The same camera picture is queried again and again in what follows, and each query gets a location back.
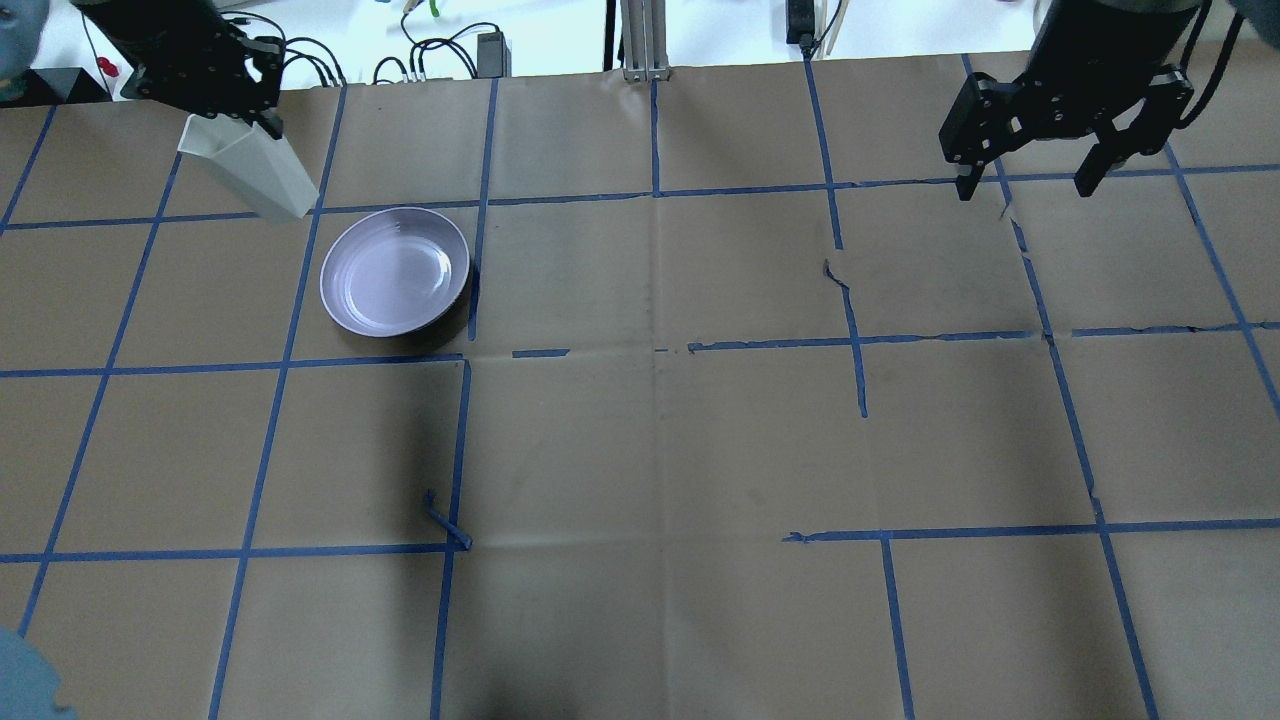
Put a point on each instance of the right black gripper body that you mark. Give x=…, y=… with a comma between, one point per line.
x=1098, y=50

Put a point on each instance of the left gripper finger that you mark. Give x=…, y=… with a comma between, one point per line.
x=270, y=122

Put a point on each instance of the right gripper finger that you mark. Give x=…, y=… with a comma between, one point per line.
x=1113, y=147
x=969, y=173

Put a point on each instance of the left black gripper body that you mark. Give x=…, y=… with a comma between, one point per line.
x=165, y=40

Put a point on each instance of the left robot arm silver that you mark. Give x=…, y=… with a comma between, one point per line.
x=30, y=682

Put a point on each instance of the lilac plate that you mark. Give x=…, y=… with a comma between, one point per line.
x=395, y=272

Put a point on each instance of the black power brick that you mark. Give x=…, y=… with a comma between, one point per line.
x=493, y=58

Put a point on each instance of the brown paper table cover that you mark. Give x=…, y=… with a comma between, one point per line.
x=740, y=414

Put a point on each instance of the aluminium frame post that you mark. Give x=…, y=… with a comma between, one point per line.
x=643, y=33

